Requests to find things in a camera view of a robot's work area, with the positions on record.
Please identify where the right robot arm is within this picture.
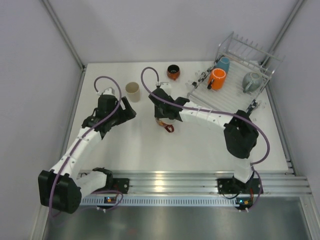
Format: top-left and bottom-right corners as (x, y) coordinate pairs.
(148, 86), (259, 194)

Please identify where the white and red mug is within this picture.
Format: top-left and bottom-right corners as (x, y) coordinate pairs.
(155, 118), (175, 133)

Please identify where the silver metal dish rack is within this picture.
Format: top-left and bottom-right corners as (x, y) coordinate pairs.
(187, 33), (284, 114)

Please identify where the blue ceramic mug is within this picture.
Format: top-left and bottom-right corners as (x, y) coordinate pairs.
(215, 56), (230, 74)

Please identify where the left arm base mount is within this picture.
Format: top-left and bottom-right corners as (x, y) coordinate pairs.
(110, 178), (130, 194)

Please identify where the black and red bowl cup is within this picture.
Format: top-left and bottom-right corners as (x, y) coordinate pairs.
(166, 64), (181, 81)

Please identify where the grey ceramic mug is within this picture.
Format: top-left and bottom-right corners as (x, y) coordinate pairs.
(242, 72), (263, 93)

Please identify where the aluminium mounting rail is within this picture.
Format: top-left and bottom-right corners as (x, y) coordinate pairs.
(113, 170), (312, 197)

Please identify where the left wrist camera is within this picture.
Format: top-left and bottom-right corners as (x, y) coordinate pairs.
(101, 87), (115, 96)

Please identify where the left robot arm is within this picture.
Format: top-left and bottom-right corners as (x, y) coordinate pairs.
(38, 94), (136, 214)

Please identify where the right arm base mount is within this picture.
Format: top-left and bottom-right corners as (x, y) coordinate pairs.
(217, 178), (240, 200)

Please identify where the beige tumbler cup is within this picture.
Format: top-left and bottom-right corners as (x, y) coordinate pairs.
(125, 82), (141, 103)

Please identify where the orange mug black handle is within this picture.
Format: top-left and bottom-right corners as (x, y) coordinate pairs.
(207, 68), (227, 91)

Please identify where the slotted cable duct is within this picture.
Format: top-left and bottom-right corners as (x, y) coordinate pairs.
(80, 195), (239, 207)

